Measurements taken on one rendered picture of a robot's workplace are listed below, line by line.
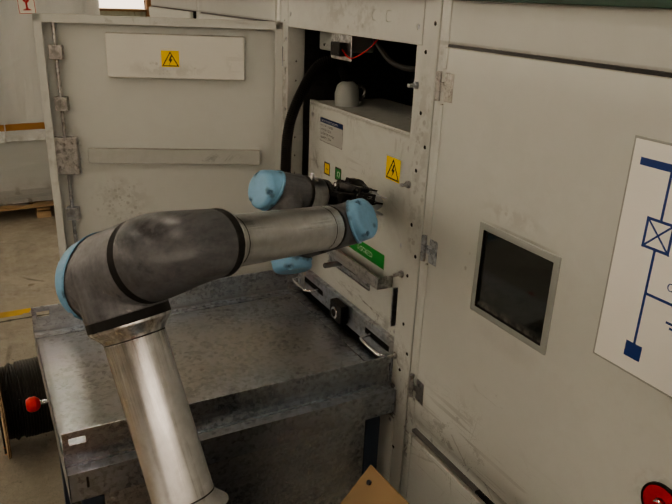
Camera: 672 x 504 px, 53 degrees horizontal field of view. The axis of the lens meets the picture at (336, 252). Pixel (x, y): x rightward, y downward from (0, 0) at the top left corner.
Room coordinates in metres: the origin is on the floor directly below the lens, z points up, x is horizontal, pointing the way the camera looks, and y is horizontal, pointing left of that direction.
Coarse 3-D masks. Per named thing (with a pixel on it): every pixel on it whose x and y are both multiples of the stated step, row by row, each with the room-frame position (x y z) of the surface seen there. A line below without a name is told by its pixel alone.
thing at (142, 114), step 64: (64, 64) 1.79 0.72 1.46; (128, 64) 1.79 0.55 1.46; (192, 64) 1.81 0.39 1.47; (256, 64) 1.86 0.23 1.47; (64, 128) 1.77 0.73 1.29; (128, 128) 1.81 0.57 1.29; (192, 128) 1.84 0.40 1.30; (256, 128) 1.86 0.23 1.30; (64, 192) 1.79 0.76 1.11; (128, 192) 1.81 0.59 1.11; (192, 192) 1.84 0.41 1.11
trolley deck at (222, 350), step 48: (192, 336) 1.49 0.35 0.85; (240, 336) 1.50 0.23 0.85; (288, 336) 1.51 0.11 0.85; (336, 336) 1.52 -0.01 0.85; (48, 384) 1.25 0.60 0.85; (96, 384) 1.25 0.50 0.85; (192, 384) 1.27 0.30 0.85; (240, 384) 1.28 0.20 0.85; (240, 432) 1.11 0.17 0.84; (288, 432) 1.16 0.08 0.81; (96, 480) 0.98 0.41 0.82; (144, 480) 1.02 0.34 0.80
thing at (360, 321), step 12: (312, 276) 1.72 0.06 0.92; (312, 288) 1.72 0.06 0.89; (324, 288) 1.66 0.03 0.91; (324, 300) 1.65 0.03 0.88; (348, 300) 1.56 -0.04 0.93; (348, 312) 1.54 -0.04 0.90; (360, 312) 1.50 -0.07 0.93; (348, 324) 1.54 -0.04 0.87; (360, 324) 1.49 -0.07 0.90; (372, 324) 1.44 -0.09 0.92; (372, 336) 1.44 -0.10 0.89; (384, 336) 1.39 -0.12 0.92; (384, 348) 1.39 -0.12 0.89
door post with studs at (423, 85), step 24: (432, 0) 1.27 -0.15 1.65; (432, 24) 1.26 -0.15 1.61; (432, 48) 1.26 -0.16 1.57; (432, 72) 1.25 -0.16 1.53; (432, 96) 1.25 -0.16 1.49; (408, 168) 1.31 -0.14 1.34; (408, 192) 1.30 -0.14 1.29; (408, 216) 1.29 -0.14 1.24; (408, 240) 1.28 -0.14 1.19; (408, 264) 1.27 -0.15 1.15; (408, 288) 1.27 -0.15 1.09; (408, 312) 1.26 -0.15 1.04; (408, 336) 1.26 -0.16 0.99; (408, 360) 1.25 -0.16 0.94
